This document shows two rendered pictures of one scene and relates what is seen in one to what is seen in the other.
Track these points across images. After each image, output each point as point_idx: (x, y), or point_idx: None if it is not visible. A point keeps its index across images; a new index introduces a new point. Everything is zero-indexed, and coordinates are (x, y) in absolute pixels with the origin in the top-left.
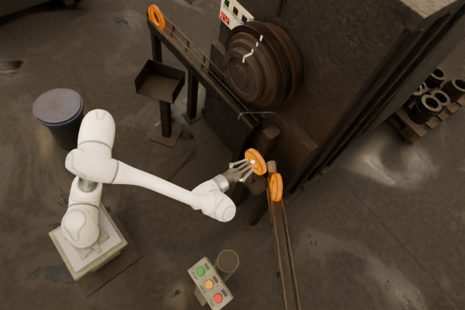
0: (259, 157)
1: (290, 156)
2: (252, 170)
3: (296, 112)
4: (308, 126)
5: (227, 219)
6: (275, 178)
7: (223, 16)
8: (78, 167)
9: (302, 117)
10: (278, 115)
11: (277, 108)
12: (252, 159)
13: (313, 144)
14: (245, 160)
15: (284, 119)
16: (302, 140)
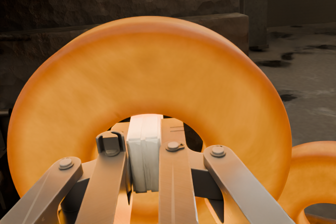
0: (164, 19)
1: (196, 145)
2: (239, 167)
3: None
4: None
5: None
6: (299, 176)
7: None
8: None
9: None
10: (52, 34)
11: (32, 31)
12: (123, 131)
13: (224, 14)
14: (78, 170)
15: (79, 28)
16: (190, 20)
